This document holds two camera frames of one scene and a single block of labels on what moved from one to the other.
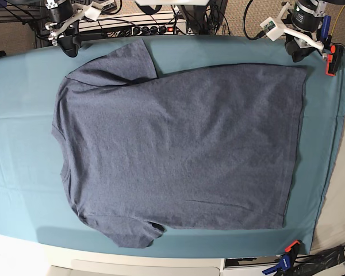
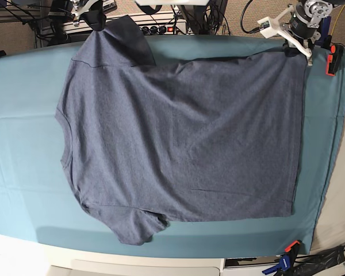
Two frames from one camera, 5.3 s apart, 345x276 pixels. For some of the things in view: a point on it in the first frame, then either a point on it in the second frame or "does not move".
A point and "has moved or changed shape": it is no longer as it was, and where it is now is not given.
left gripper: [66, 33] -> [94, 12]
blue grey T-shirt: [217, 149] has moved or changed shape
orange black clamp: [333, 59] does not move
